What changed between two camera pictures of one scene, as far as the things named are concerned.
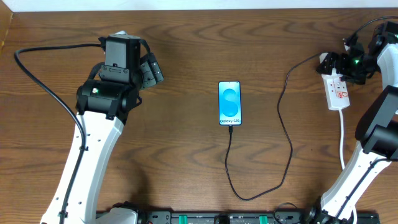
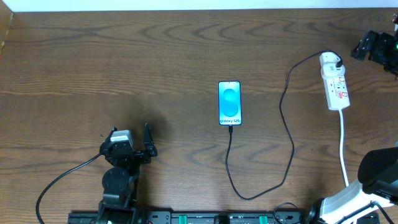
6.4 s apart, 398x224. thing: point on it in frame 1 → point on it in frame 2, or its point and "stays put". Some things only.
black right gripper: [337, 62] → [374, 45]
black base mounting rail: [242, 217] stays put
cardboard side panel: [5, 18] stays put
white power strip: [336, 89] stays put
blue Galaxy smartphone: [229, 103] stays put
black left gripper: [152, 71] → [134, 154]
